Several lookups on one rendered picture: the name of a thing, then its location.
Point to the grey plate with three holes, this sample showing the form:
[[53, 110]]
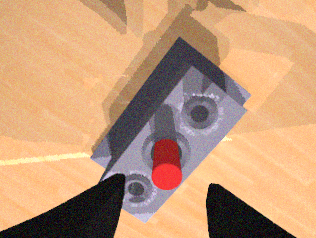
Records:
[[192, 111]]

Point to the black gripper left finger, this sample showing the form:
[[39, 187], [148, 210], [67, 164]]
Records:
[[92, 214]]

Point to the red peg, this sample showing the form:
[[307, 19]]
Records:
[[166, 169]]

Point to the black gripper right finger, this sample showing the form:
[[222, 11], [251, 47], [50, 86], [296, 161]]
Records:
[[229, 217]]

